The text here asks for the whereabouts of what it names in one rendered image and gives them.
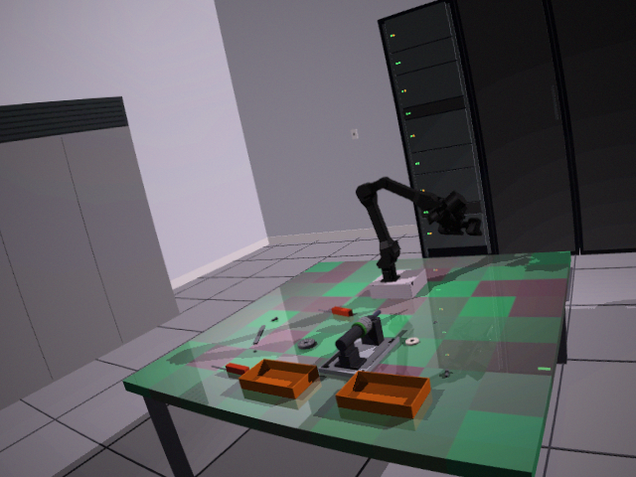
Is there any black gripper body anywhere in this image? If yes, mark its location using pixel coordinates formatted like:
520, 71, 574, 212
438, 214, 482, 236

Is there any orange open-top tray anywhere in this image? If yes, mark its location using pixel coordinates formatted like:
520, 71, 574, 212
238, 359, 319, 399
335, 371, 431, 419

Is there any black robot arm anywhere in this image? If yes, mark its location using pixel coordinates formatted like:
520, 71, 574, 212
356, 177, 468, 283

